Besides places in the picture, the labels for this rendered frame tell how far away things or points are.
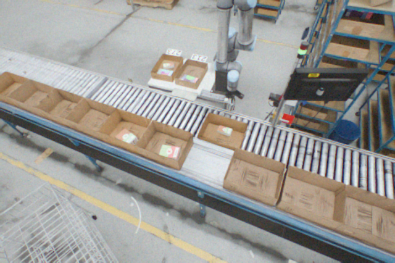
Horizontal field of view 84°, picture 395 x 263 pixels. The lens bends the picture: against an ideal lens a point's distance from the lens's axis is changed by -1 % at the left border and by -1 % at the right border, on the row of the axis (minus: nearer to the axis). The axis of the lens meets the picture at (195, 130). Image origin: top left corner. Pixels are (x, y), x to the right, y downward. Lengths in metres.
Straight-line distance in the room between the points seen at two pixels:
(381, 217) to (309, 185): 0.49
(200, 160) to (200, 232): 0.97
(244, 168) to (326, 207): 0.64
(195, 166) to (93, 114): 1.21
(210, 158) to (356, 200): 1.13
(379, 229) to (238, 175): 1.01
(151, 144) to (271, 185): 1.07
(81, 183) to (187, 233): 1.47
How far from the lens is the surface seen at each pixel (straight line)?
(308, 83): 1.76
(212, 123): 2.27
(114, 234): 2.80
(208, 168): 1.87
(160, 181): 2.15
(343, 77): 1.85
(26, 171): 3.71
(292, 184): 1.92
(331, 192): 2.01
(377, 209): 2.12
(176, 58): 3.01
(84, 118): 2.49
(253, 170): 1.89
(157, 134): 2.09
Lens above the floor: 2.56
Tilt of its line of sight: 54 degrees down
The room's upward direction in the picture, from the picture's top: 5 degrees counter-clockwise
